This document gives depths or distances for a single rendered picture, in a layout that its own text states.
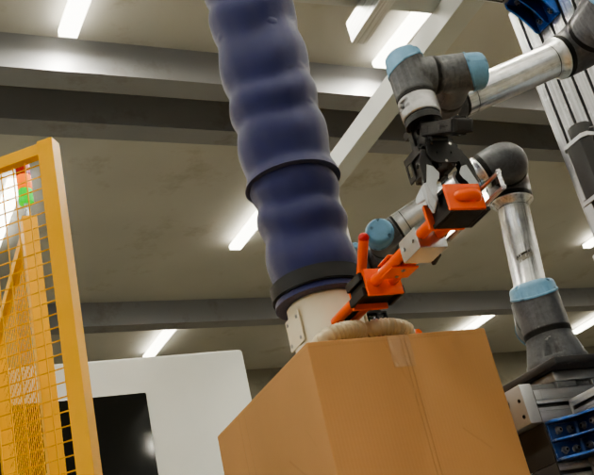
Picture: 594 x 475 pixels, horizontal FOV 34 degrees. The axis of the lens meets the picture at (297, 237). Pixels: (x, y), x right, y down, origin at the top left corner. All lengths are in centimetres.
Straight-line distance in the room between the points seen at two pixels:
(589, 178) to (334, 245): 63
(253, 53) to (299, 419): 98
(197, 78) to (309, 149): 459
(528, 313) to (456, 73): 73
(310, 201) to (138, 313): 865
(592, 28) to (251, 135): 82
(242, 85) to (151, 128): 485
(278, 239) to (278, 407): 45
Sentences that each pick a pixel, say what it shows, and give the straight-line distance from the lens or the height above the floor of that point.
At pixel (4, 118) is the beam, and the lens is 696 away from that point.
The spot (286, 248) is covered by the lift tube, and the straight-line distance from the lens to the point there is 220.
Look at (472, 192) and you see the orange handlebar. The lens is 169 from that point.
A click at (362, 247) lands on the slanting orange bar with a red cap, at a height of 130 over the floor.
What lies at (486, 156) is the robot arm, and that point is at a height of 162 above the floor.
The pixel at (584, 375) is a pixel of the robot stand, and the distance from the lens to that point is 234.
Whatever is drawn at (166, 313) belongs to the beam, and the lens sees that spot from 1093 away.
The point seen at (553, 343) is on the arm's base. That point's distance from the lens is 234.
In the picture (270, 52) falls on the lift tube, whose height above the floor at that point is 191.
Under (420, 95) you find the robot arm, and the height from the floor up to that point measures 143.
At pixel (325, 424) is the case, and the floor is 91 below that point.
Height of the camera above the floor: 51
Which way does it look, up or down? 24 degrees up
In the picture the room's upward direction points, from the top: 13 degrees counter-clockwise
